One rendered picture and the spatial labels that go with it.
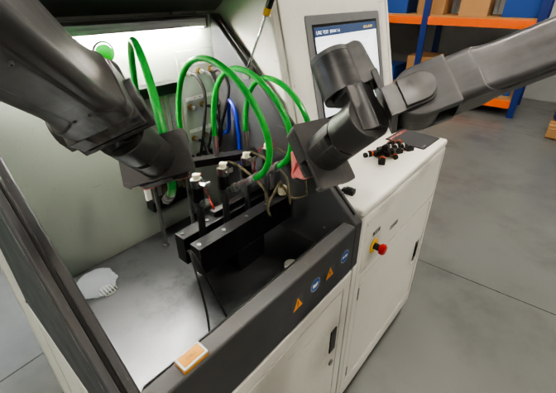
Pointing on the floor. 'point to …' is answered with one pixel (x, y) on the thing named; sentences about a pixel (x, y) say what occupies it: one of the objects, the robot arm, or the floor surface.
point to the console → (272, 54)
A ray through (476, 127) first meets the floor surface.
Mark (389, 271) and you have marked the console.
